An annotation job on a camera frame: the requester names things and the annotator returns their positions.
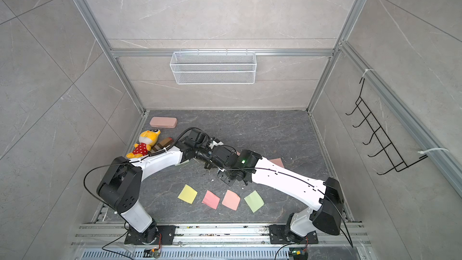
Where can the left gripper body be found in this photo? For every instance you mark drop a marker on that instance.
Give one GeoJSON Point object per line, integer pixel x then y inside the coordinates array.
{"type": "Point", "coordinates": [203, 153]}

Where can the torn hot pink page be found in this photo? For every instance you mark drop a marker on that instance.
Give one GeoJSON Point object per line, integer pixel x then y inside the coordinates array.
{"type": "Point", "coordinates": [211, 200]}

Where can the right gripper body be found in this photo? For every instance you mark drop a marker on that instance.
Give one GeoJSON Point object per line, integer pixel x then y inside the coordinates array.
{"type": "Point", "coordinates": [227, 176]}

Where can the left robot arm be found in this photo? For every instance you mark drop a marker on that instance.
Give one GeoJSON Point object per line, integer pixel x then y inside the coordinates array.
{"type": "Point", "coordinates": [120, 186]}

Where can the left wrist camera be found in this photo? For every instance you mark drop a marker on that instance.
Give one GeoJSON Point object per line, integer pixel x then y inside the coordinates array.
{"type": "Point", "coordinates": [215, 142]}

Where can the black wire hook rack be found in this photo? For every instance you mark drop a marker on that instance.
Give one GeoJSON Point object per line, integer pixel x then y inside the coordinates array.
{"type": "Point", "coordinates": [379, 135]}

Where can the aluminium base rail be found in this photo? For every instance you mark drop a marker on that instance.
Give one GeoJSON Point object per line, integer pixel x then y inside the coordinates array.
{"type": "Point", "coordinates": [186, 235]}

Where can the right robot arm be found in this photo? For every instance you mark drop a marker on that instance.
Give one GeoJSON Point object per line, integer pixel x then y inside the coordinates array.
{"type": "Point", "coordinates": [324, 199]}

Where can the torn yellow page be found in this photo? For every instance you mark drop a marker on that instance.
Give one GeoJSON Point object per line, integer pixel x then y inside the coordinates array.
{"type": "Point", "coordinates": [188, 194]}

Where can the plaid brown pouch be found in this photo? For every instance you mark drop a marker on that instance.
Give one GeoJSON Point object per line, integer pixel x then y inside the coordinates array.
{"type": "Point", "coordinates": [165, 143]}

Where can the salmon pink memo pad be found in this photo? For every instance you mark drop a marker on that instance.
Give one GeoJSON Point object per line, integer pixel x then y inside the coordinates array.
{"type": "Point", "coordinates": [278, 162]}

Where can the torn salmon page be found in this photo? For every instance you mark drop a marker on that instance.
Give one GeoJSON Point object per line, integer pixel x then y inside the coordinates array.
{"type": "Point", "coordinates": [231, 200]}

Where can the torn green page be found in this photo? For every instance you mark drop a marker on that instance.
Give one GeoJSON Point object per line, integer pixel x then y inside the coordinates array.
{"type": "Point", "coordinates": [254, 201]}

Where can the white wire mesh basket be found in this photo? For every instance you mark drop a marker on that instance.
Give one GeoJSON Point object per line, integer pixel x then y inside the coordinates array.
{"type": "Point", "coordinates": [214, 67]}

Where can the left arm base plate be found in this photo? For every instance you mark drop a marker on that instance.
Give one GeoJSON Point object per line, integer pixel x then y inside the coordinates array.
{"type": "Point", "coordinates": [153, 235]}

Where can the yellow plush toy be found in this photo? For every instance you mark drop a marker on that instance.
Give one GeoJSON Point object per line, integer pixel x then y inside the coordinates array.
{"type": "Point", "coordinates": [146, 141]}

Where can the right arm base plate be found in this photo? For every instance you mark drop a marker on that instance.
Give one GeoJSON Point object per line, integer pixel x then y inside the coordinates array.
{"type": "Point", "coordinates": [280, 234]}

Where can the pink eraser case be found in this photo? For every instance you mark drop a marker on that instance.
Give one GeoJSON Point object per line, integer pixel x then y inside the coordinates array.
{"type": "Point", "coordinates": [163, 122]}

